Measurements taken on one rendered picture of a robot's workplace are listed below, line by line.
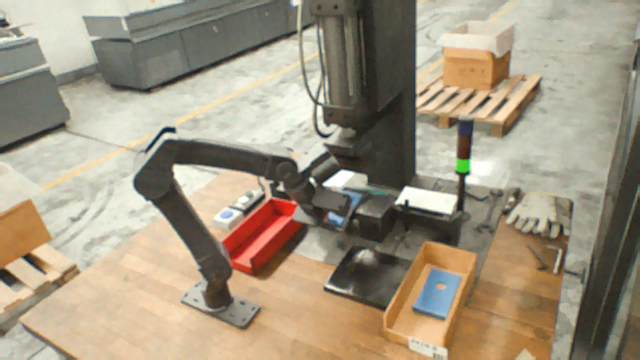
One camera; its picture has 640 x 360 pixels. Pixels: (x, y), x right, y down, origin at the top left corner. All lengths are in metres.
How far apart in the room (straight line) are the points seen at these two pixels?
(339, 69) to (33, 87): 4.66
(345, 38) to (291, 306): 0.61
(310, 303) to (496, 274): 0.44
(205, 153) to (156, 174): 0.09
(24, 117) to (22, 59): 0.58
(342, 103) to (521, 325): 0.60
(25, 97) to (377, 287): 4.78
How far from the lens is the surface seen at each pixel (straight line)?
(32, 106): 5.44
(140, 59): 6.02
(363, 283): 1.03
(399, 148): 1.30
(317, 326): 0.98
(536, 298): 1.07
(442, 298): 1.02
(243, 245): 1.23
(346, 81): 1.00
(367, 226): 1.15
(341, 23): 0.97
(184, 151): 0.83
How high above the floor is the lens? 1.64
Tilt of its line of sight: 30 degrees down
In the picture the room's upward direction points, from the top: 7 degrees counter-clockwise
